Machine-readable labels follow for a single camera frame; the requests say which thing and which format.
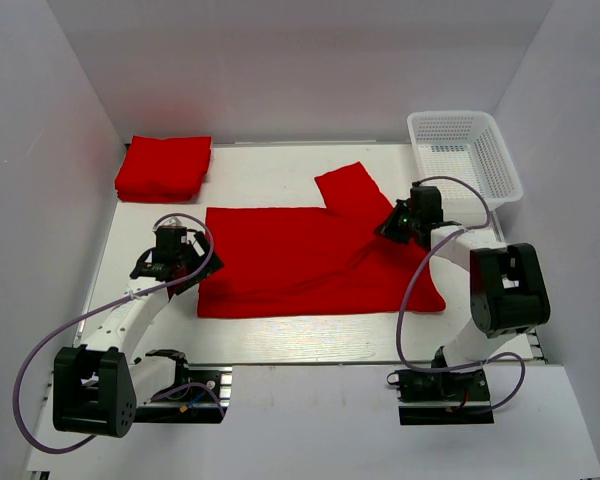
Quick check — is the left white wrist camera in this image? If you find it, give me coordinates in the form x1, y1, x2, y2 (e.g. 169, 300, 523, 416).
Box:
152, 216, 183, 231

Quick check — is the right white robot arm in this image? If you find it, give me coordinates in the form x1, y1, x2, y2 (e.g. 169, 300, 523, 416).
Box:
376, 176, 551, 399

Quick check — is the white plastic mesh basket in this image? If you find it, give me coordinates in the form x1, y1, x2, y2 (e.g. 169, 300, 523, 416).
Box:
407, 110, 523, 211

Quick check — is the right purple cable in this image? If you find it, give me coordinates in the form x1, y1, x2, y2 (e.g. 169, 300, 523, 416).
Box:
395, 175, 527, 414

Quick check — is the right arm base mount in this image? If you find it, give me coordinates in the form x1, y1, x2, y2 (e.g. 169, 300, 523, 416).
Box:
386, 369, 494, 426

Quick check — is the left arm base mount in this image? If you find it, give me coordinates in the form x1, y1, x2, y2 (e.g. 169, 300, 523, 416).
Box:
130, 349, 233, 424

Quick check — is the red t shirt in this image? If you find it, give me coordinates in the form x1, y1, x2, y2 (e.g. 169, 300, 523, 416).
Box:
197, 162, 425, 319

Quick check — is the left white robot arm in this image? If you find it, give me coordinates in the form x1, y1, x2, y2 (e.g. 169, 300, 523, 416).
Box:
53, 226, 223, 438

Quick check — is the folded red shirt stack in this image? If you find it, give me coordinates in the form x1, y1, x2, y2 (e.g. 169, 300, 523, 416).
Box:
114, 136, 212, 204

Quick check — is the purple cable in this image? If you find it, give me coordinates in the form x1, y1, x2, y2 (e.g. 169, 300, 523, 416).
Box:
395, 175, 527, 414
12, 213, 227, 454

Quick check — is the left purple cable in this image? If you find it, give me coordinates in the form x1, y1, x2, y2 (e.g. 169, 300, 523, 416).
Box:
12, 213, 227, 454

